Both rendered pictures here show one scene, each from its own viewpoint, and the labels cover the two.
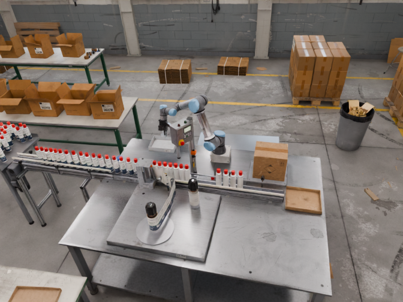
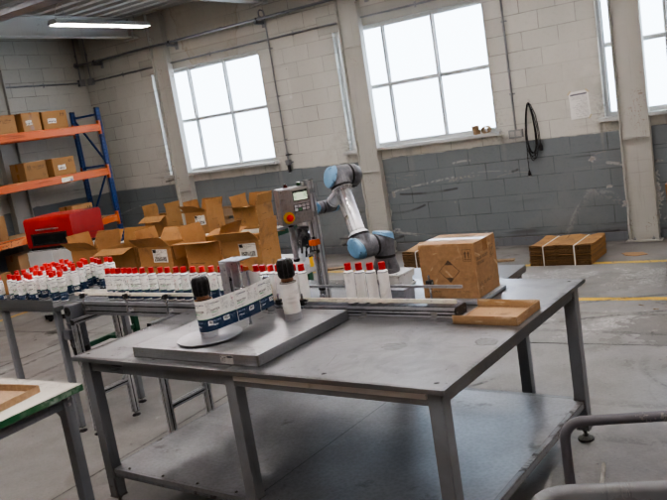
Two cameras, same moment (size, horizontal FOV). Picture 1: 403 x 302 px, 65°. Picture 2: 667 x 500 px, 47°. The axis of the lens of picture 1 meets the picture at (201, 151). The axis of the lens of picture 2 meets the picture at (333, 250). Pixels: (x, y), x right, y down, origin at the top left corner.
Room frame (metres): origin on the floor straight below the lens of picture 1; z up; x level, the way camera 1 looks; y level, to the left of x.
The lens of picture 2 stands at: (-1.34, -1.48, 1.78)
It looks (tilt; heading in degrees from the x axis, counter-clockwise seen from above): 9 degrees down; 22
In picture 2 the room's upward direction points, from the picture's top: 9 degrees counter-clockwise
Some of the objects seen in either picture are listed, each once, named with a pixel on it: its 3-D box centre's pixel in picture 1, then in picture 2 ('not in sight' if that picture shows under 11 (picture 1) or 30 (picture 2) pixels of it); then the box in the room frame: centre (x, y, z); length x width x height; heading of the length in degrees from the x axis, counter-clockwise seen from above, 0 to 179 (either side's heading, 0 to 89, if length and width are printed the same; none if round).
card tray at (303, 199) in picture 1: (303, 199); (496, 312); (1.95, -0.88, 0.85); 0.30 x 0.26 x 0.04; 75
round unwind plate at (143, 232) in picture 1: (155, 229); (209, 336); (1.68, 0.41, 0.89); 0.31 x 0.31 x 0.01
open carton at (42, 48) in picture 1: (38, 47); (201, 215); (6.11, 2.98, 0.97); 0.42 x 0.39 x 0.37; 166
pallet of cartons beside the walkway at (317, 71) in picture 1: (315, 68); not in sight; (5.59, -2.21, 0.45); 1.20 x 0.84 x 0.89; 170
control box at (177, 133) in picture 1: (181, 132); (294, 204); (2.32, 0.17, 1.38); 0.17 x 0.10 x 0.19; 130
